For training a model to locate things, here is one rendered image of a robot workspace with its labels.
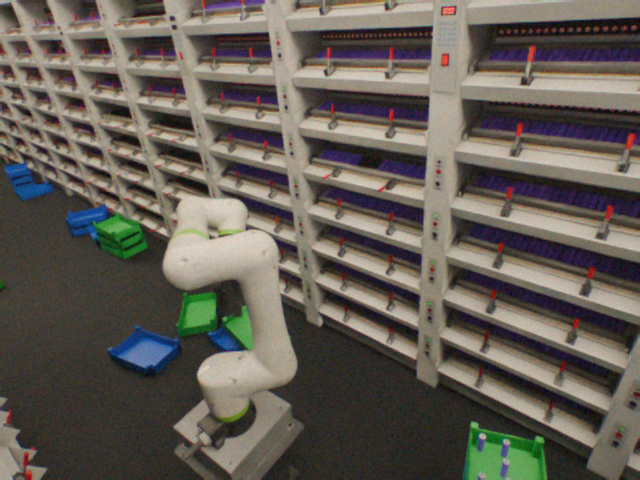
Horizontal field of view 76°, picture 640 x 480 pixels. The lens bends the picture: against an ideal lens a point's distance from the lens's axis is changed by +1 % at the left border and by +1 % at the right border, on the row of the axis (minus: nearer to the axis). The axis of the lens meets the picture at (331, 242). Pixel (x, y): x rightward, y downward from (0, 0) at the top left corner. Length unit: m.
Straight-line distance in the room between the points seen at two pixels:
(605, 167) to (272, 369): 1.07
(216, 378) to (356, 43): 1.28
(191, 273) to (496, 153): 0.94
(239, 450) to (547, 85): 1.35
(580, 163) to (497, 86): 0.31
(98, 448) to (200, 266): 1.26
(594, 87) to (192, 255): 1.07
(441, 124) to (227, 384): 1.02
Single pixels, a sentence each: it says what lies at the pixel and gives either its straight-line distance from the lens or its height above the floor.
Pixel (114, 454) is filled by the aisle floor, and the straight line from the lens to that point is 2.09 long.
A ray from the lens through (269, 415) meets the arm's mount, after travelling 1.46.
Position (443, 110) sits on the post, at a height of 1.22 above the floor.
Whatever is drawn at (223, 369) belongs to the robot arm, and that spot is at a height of 0.64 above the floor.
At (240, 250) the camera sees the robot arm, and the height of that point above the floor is 1.02.
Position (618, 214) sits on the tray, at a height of 0.96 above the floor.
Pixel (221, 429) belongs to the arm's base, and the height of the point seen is 0.43.
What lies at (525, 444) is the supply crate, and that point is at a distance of 1.48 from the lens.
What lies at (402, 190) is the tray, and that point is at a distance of 1.56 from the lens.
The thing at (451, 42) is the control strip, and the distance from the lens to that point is 1.34.
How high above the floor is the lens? 1.53
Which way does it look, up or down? 30 degrees down
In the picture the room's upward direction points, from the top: 5 degrees counter-clockwise
